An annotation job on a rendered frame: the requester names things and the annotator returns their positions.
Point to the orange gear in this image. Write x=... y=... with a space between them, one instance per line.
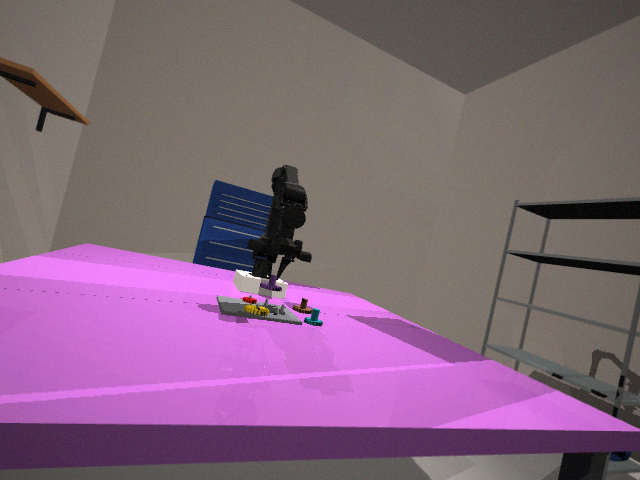
x=303 y=307

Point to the teal gear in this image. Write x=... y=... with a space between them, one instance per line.
x=313 y=320

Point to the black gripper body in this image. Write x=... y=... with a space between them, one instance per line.
x=258 y=245

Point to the purple gear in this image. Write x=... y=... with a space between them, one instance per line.
x=271 y=285

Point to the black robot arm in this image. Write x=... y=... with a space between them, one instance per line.
x=291 y=195

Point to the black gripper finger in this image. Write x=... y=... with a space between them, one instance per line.
x=269 y=259
x=283 y=265

